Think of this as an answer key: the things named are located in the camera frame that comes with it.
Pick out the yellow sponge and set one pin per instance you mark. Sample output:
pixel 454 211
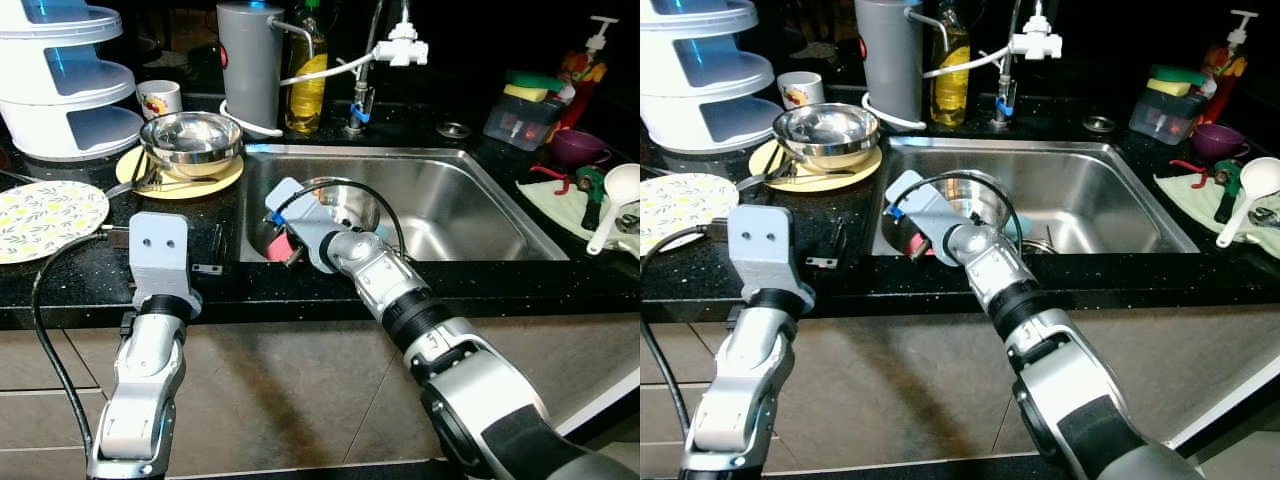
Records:
pixel 525 94
pixel 1165 88

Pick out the grey water filter cylinder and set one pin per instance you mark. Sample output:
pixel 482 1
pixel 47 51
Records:
pixel 250 65
pixel 888 60

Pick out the purple cup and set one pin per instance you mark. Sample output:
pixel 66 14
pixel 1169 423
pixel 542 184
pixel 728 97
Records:
pixel 1218 142
pixel 578 148

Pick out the large steel bowl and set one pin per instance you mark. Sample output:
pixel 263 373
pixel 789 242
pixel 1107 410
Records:
pixel 826 132
pixel 192 140

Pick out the green sponge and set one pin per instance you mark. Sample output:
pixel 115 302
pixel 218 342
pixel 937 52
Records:
pixel 535 80
pixel 1178 74

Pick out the pink sponge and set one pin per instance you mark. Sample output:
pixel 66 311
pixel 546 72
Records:
pixel 278 248
pixel 915 245

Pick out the red pump soap bottle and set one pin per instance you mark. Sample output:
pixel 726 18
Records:
pixel 585 75
pixel 1225 70

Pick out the light green cloth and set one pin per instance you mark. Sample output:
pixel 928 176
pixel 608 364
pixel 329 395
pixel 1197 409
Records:
pixel 1195 200
pixel 560 205

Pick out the steel sink faucet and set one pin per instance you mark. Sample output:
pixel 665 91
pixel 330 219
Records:
pixel 360 100
pixel 1003 95

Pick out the white tiered plastic rack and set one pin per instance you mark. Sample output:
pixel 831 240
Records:
pixel 60 90
pixel 700 85

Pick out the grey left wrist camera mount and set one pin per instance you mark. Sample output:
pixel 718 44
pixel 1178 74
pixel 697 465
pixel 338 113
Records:
pixel 762 245
pixel 160 250

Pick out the yellow oil bottle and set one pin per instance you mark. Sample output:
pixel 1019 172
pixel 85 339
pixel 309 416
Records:
pixel 305 90
pixel 949 85

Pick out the clear plastic sponge container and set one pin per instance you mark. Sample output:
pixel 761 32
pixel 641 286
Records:
pixel 520 122
pixel 1165 118

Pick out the small steel bowl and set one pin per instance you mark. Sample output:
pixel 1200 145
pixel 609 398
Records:
pixel 985 205
pixel 355 205

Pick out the white printed mug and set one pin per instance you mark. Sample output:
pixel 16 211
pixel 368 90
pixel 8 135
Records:
pixel 158 98
pixel 800 90

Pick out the yellow plate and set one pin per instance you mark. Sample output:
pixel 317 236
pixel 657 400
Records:
pixel 765 165
pixel 135 170

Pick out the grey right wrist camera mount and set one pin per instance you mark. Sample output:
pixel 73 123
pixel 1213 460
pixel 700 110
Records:
pixel 305 215
pixel 925 205

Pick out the white floral plate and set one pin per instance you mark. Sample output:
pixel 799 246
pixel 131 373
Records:
pixel 45 220
pixel 685 205

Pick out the white plastic ladle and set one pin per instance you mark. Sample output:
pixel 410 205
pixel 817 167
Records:
pixel 1260 178
pixel 622 185

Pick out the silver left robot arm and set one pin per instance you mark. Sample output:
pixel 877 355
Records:
pixel 745 380
pixel 140 380

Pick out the stainless steel sink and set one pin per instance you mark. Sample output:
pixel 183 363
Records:
pixel 460 200
pixel 1100 195

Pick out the white faucet diverter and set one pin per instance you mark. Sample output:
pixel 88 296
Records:
pixel 1036 42
pixel 402 48

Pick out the steel fork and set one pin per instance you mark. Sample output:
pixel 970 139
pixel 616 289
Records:
pixel 130 187
pixel 765 180

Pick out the round steel drain cap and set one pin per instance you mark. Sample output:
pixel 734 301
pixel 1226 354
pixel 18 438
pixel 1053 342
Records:
pixel 453 130
pixel 1099 124

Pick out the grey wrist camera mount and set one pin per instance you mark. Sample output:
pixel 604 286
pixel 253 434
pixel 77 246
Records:
pixel 925 205
pixel 305 215
pixel 160 250
pixel 762 245

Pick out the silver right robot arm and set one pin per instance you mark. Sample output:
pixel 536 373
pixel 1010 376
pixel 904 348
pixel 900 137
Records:
pixel 470 370
pixel 1070 370

